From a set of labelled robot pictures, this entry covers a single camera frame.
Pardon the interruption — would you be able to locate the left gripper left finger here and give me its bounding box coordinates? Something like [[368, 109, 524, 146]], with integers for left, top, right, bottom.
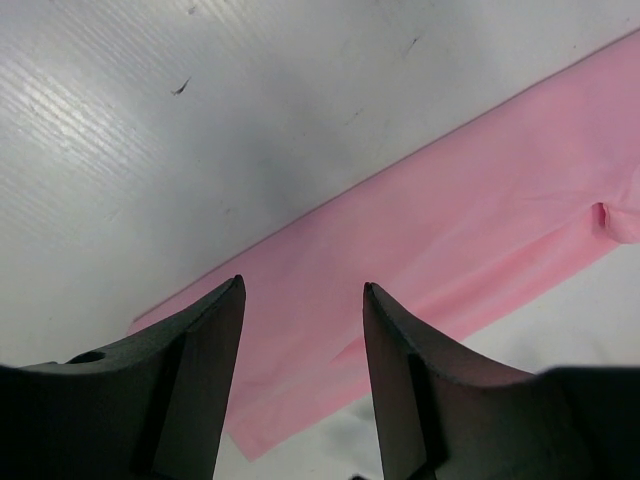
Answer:
[[1, 276, 246, 479]]

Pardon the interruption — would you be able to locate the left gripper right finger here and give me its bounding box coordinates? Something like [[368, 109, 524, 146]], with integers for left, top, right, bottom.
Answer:
[[363, 283, 639, 479]]

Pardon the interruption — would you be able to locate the pink t-shirt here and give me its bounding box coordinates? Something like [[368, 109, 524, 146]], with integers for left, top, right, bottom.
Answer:
[[131, 34, 639, 460]]

